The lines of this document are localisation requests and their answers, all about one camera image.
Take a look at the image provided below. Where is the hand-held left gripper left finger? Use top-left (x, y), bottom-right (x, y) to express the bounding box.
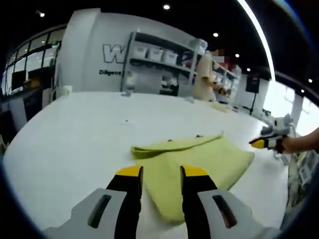
top-left (43, 165), bottom-right (144, 239)

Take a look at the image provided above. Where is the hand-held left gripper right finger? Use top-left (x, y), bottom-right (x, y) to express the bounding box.
top-left (179, 165), bottom-right (280, 239)

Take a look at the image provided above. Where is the yellow blue grey garment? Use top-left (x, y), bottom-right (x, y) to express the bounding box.
top-left (131, 133), bottom-right (256, 226)

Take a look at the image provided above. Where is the person's right hand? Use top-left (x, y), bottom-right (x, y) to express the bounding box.
top-left (275, 136), bottom-right (293, 154)

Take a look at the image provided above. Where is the black sign on stand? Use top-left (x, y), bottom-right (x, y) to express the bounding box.
top-left (245, 74), bottom-right (262, 116)

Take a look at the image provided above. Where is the cream cloth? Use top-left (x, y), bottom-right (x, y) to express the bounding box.
top-left (210, 102), bottom-right (232, 113)

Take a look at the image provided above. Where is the shelving rack with bins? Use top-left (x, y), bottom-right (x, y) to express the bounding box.
top-left (213, 62), bottom-right (242, 103)

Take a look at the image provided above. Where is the white storage bin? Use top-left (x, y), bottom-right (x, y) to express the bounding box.
top-left (149, 48), bottom-right (164, 61)
top-left (133, 46), bottom-right (149, 59)
top-left (163, 50), bottom-right (178, 63)

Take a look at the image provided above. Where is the grey metal shelving rack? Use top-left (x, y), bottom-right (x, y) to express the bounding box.
top-left (120, 30), bottom-right (200, 97)

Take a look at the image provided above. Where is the cardboard box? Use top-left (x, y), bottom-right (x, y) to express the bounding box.
top-left (23, 79), bottom-right (41, 89)

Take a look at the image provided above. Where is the black computer monitor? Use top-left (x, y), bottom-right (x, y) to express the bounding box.
top-left (11, 71), bottom-right (27, 92)

